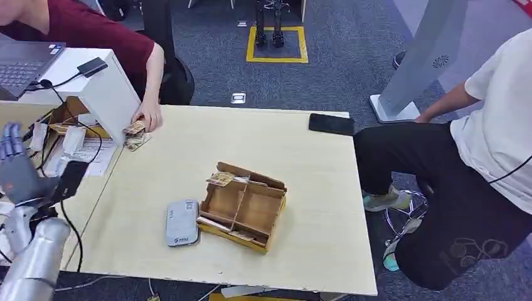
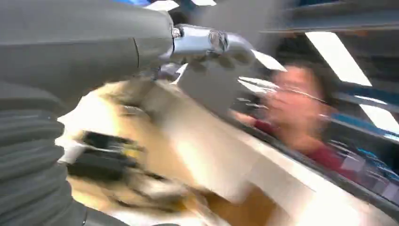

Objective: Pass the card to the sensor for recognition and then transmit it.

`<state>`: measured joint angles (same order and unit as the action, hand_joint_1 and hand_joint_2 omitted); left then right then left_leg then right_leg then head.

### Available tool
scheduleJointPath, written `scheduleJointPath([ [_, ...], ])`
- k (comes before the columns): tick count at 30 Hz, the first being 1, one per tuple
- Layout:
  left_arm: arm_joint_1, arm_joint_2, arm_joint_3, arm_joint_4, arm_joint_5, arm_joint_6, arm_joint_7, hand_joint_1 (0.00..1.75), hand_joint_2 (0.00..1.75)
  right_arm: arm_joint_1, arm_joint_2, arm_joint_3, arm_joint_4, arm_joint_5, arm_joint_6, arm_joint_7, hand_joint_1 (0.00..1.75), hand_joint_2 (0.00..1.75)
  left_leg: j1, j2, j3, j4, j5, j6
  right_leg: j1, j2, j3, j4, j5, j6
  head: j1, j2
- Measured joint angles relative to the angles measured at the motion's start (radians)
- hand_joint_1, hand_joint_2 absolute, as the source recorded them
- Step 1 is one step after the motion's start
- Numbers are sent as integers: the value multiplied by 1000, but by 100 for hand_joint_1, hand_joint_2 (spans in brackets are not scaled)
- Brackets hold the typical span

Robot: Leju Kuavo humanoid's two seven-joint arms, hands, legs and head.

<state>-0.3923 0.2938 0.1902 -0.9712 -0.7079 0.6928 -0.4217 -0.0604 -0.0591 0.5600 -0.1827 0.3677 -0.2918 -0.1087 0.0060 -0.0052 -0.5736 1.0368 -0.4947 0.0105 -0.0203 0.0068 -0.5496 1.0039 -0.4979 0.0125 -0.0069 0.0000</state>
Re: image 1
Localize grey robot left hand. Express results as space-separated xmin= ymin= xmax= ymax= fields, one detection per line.
xmin=0 ymin=122 xmax=61 ymax=207

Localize grey card reader device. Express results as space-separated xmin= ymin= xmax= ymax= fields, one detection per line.
xmin=165 ymin=199 xmax=201 ymax=248

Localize wooden card box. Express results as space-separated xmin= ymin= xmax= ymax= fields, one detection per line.
xmin=195 ymin=161 xmax=289 ymax=255

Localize white paper tag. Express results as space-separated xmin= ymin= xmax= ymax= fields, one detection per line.
xmin=62 ymin=125 xmax=87 ymax=154
xmin=29 ymin=121 xmax=49 ymax=152

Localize brown cardboard box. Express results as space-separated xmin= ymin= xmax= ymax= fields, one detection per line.
xmin=43 ymin=96 xmax=111 ymax=140

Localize printed paper sheet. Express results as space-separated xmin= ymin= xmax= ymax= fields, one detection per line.
xmin=43 ymin=136 xmax=119 ymax=178

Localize dark grey laptop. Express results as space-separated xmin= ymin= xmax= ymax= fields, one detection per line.
xmin=0 ymin=40 xmax=67 ymax=100

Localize white desk stand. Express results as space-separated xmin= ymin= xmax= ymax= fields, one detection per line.
xmin=18 ymin=48 xmax=142 ymax=147

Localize stack of patterned cards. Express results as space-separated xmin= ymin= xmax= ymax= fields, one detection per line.
xmin=122 ymin=119 xmax=153 ymax=153

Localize black power adapter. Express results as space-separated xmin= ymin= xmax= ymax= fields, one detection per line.
xmin=77 ymin=56 xmax=109 ymax=78

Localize person's hand at cards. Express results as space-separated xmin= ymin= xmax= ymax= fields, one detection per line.
xmin=131 ymin=100 xmax=163 ymax=134

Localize person in red shirt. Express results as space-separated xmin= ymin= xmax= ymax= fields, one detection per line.
xmin=0 ymin=0 xmax=166 ymax=134

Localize patterned card in box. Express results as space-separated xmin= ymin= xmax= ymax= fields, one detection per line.
xmin=206 ymin=171 xmax=237 ymax=187

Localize yellow floor tape square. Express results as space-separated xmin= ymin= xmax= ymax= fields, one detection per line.
xmin=245 ymin=26 xmax=309 ymax=65

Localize black robot legs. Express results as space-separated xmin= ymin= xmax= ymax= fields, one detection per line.
xmin=254 ymin=0 xmax=286 ymax=49

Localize black smartphone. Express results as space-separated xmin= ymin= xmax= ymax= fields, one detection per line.
xmin=307 ymin=113 xmax=356 ymax=137

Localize grey green shoe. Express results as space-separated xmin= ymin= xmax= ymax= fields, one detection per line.
xmin=362 ymin=184 xmax=412 ymax=213

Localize white teal shoe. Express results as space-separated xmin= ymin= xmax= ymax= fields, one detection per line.
xmin=381 ymin=218 xmax=423 ymax=273

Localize chrome stool base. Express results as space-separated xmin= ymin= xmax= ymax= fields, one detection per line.
xmin=382 ymin=189 xmax=429 ymax=242

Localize white kiosk stand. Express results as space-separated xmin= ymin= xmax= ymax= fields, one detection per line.
xmin=369 ymin=0 xmax=471 ymax=125

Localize person in white shirt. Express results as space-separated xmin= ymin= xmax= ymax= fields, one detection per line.
xmin=353 ymin=28 xmax=532 ymax=292

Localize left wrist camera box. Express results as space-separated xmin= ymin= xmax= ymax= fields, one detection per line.
xmin=49 ymin=161 xmax=90 ymax=205

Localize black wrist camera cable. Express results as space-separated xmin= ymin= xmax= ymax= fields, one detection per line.
xmin=59 ymin=201 xmax=85 ymax=274

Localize black adapter cable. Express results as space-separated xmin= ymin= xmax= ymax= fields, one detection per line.
xmin=24 ymin=71 xmax=104 ymax=171

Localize thin black earphone cable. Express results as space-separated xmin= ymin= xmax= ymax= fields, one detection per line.
xmin=487 ymin=154 xmax=532 ymax=185

